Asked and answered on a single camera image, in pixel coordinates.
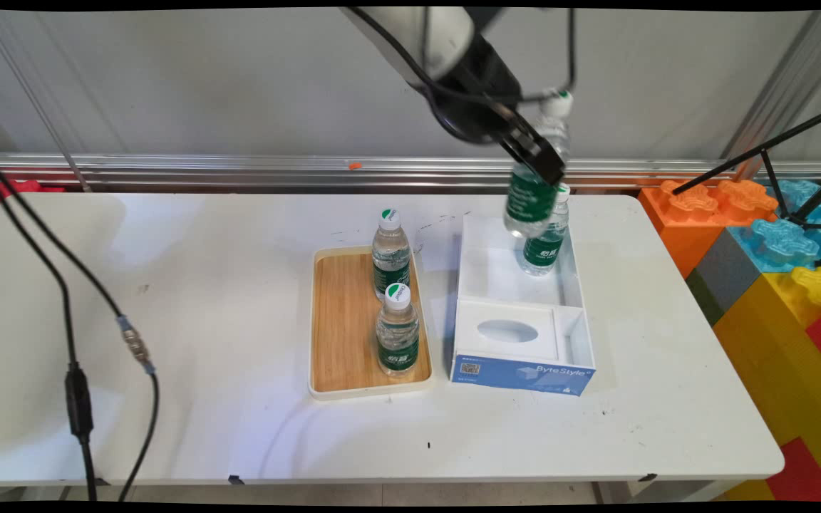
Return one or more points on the green label water bottle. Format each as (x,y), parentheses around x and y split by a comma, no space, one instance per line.
(397,335)
(528,203)
(544,249)
(390,263)

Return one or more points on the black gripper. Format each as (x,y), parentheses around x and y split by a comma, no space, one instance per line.
(482,92)

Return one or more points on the orange foam block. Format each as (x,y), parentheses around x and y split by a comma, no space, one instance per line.
(688,224)

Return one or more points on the grey foam block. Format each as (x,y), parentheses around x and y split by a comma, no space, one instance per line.
(724,274)

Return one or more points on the red foam mat piece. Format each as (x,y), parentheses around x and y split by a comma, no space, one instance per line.
(1,196)

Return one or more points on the light blue foam block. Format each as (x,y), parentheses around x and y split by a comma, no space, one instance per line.
(781,239)

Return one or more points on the white and blue cardboard box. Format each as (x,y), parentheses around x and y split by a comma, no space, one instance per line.
(517,335)

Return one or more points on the aluminium frame post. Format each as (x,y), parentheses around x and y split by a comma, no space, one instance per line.
(788,92)

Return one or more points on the thin aluminium wall strip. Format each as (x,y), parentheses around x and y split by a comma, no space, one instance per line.
(40,107)

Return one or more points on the aluminium rail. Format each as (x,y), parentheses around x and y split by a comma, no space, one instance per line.
(239,169)

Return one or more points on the wooden tray with cream rim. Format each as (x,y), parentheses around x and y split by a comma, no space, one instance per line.
(346,328)

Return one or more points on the black tripod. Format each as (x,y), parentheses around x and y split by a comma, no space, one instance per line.
(767,153)

